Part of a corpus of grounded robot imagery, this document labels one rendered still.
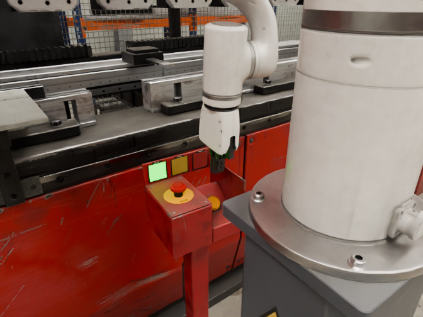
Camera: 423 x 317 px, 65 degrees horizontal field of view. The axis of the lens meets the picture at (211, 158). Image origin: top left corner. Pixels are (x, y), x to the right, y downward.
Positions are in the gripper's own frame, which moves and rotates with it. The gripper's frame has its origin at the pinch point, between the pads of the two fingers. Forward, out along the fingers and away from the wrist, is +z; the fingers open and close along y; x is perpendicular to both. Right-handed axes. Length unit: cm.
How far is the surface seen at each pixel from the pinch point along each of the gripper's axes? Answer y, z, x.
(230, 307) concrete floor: -14, 86, 21
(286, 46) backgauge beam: -68, -7, 86
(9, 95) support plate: -32, -13, -38
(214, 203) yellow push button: -0.3, 12.2, 0.2
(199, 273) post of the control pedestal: 2.6, 32.5, -5.5
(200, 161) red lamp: -9.7, 4.9, 1.3
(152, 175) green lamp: -9.9, 5.0, -12.6
